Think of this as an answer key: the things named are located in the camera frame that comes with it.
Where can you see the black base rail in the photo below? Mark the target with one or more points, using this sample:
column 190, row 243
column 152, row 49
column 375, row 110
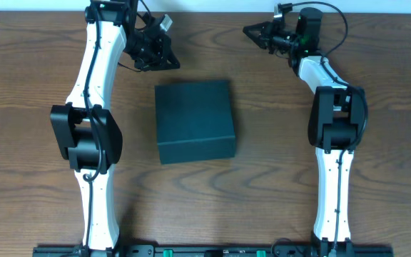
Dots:
column 281, row 250

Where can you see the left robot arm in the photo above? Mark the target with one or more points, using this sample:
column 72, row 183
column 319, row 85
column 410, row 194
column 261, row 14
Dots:
column 86, row 132

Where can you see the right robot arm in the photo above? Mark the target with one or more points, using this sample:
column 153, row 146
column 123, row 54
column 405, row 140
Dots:
column 338, row 118

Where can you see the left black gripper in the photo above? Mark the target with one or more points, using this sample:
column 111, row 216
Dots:
column 158, row 50

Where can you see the black gift box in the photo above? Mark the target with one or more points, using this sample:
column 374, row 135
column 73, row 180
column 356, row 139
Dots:
column 194, row 122

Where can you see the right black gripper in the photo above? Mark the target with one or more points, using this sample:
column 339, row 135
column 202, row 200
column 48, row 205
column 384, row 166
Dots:
column 269, row 36

